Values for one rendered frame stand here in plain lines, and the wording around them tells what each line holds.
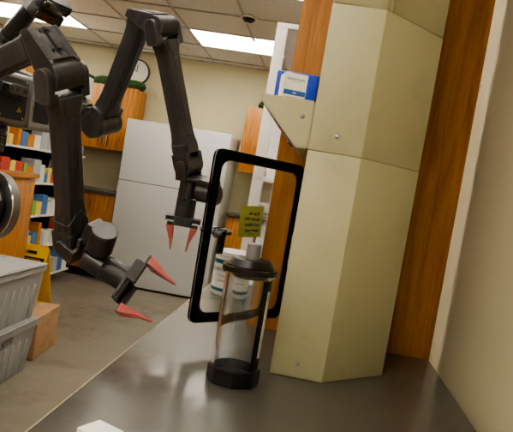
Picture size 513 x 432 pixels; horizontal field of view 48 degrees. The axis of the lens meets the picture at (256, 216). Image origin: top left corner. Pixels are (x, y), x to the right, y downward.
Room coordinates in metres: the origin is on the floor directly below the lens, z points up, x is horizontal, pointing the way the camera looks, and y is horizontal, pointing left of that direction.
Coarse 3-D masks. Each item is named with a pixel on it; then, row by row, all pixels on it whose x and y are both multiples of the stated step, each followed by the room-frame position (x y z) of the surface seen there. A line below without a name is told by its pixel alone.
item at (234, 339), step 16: (256, 272) 1.06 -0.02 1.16; (272, 272) 1.08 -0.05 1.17; (224, 288) 1.10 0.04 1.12; (240, 288) 1.07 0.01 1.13; (256, 288) 1.07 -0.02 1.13; (224, 304) 1.09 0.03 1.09; (240, 304) 1.07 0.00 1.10; (256, 304) 1.07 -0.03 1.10; (224, 320) 1.08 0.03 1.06; (240, 320) 1.07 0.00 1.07; (256, 320) 1.08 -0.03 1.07; (224, 336) 1.08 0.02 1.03; (240, 336) 1.07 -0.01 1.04; (224, 352) 1.07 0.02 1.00; (240, 352) 1.07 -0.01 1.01; (224, 368) 1.07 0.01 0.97; (240, 368) 1.07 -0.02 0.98
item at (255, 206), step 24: (240, 168) 1.35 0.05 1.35; (264, 168) 1.40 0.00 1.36; (240, 192) 1.36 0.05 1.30; (264, 192) 1.41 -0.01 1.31; (288, 192) 1.47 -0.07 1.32; (216, 216) 1.31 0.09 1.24; (240, 216) 1.36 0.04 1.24; (264, 216) 1.42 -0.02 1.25; (288, 216) 1.48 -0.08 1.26; (216, 240) 1.32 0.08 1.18; (240, 240) 1.37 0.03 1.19; (264, 240) 1.43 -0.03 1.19; (216, 264) 1.33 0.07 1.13; (192, 288) 1.29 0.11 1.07; (216, 288) 1.34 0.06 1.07
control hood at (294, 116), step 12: (264, 96) 1.21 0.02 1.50; (276, 96) 1.21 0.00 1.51; (276, 108) 1.21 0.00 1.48; (288, 108) 1.20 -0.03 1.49; (300, 108) 1.20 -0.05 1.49; (312, 108) 1.20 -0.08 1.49; (276, 120) 1.21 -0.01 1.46; (288, 120) 1.20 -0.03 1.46; (300, 120) 1.20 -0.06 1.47; (312, 120) 1.20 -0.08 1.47; (288, 132) 1.20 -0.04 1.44; (300, 132) 1.20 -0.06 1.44; (300, 144) 1.20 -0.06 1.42; (300, 156) 1.50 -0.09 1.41
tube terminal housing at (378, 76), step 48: (336, 48) 1.20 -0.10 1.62; (384, 48) 1.19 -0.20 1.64; (432, 48) 1.29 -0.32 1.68; (336, 96) 1.20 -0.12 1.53; (384, 96) 1.21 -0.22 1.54; (336, 144) 1.19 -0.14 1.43; (384, 144) 1.23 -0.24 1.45; (336, 192) 1.19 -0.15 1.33; (384, 192) 1.25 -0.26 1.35; (336, 240) 1.19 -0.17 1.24; (384, 240) 1.26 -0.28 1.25; (288, 288) 1.20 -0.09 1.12; (336, 288) 1.19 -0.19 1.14; (384, 288) 1.28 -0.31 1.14; (288, 336) 1.20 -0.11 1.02; (336, 336) 1.20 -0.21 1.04; (384, 336) 1.30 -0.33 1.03
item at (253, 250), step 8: (248, 248) 1.10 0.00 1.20; (256, 248) 1.10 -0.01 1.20; (240, 256) 1.12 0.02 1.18; (248, 256) 1.10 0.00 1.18; (256, 256) 1.10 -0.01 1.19; (232, 264) 1.08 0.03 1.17; (240, 264) 1.08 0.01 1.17; (248, 264) 1.07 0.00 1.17; (256, 264) 1.08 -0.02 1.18; (264, 264) 1.08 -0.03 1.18
